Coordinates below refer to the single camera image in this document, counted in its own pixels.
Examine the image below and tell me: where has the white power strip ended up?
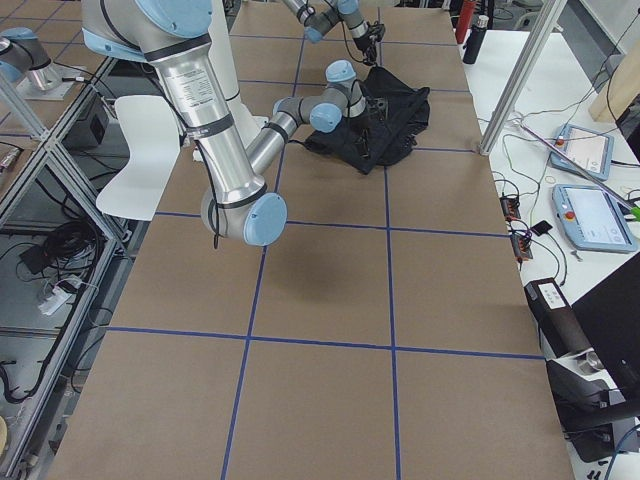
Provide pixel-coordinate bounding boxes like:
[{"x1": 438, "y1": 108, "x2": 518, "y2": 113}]
[{"x1": 39, "y1": 277, "x2": 81, "y2": 316}]

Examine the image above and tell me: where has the black printed t-shirt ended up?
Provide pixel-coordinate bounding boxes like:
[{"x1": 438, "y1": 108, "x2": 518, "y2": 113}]
[{"x1": 304, "y1": 66, "x2": 430, "y2": 174}]

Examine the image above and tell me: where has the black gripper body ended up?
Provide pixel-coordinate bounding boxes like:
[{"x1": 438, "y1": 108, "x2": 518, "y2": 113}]
[
  {"x1": 352, "y1": 97, "x2": 388, "y2": 143},
  {"x1": 355, "y1": 29, "x2": 383, "y2": 60}
]

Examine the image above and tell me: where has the black box with label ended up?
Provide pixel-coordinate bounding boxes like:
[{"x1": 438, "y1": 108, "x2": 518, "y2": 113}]
[{"x1": 524, "y1": 278, "x2": 591, "y2": 357}]

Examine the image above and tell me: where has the teach pendant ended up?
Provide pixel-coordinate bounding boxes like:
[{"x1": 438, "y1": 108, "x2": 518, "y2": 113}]
[
  {"x1": 552, "y1": 184, "x2": 638, "y2": 253},
  {"x1": 555, "y1": 124, "x2": 614, "y2": 181}
]

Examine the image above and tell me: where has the white chair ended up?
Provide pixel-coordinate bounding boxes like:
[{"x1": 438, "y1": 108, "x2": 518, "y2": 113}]
[{"x1": 96, "y1": 95, "x2": 180, "y2": 221}]

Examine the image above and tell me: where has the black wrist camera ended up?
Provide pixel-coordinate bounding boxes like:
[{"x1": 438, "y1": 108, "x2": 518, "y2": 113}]
[{"x1": 367, "y1": 21, "x2": 386, "y2": 42}]

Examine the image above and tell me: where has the aluminium frame post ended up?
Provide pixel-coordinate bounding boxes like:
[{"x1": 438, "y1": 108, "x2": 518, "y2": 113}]
[{"x1": 478, "y1": 0, "x2": 567, "y2": 156}]

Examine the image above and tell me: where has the black monitor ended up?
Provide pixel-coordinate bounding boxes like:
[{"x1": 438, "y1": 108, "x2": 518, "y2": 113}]
[{"x1": 572, "y1": 255, "x2": 640, "y2": 399}]

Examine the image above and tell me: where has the metal reacher grabber tool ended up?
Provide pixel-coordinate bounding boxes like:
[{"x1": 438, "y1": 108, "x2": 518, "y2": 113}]
[{"x1": 509, "y1": 117, "x2": 636, "y2": 214}]

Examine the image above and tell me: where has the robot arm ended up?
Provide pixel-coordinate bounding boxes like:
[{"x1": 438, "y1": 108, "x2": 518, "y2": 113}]
[
  {"x1": 283, "y1": 0, "x2": 385, "y2": 66},
  {"x1": 81, "y1": 1, "x2": 368, "y2": 246}
]

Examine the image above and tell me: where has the upper teach pendant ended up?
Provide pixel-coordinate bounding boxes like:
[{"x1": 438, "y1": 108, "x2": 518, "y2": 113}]
[{"x1": 555, "y1": 124, "x2": 614, "y2": 181}]

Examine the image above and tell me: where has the black bottle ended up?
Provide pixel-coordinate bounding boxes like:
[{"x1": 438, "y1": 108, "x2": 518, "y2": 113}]
[{"x1": 462, "y1": 15, "x2": 490, "y2": 65}]

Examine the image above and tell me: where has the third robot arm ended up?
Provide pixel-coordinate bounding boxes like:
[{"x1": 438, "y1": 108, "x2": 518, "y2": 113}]
[{"x1": 1, "y1": 27, "x2": 62, "y2": 91}]

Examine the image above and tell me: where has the lower teach pendant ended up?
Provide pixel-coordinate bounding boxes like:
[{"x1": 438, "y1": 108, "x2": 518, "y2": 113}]
[{"x1": 552, "y1": 184, "x2": 638, "y2": 253}]

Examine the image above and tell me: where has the red bottle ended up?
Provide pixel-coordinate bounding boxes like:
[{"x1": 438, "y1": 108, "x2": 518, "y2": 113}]
[{"x1": 455, "y1": 0, "x2": 476, "y2": 41}]

